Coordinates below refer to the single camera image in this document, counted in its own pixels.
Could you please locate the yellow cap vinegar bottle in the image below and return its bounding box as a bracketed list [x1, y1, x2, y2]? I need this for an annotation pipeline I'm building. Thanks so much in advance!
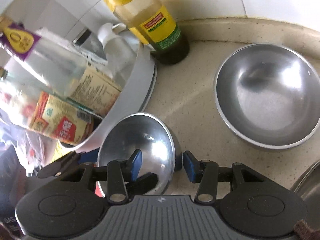
[25, 90, 97, 147]

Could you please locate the stainless steel bowl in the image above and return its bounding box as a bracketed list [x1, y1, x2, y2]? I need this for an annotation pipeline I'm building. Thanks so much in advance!
[96, 112, 183, 195]
[291, 160, 320, 205]
[214, 43, 320, 151]

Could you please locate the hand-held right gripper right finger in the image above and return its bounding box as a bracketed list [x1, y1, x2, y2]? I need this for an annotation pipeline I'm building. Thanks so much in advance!
[182, 151, 265, 204]

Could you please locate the white two-tier condiment rack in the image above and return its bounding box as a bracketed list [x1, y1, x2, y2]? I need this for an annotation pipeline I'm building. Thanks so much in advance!
[0, 0, 158, 155]

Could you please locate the purple label clear bottle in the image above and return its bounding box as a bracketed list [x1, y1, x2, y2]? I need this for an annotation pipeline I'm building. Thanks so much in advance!
[0, 15, 123, 117]

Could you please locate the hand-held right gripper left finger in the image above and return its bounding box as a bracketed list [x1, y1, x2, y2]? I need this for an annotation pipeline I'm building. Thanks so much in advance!
[60, 149, 143, 204]

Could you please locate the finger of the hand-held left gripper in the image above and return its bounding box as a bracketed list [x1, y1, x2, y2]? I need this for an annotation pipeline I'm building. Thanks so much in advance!
[37, 149, 99, 178]

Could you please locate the yellow label green-cap bottle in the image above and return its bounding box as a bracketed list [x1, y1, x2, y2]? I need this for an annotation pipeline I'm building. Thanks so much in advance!
[87, 0, 190, 66]

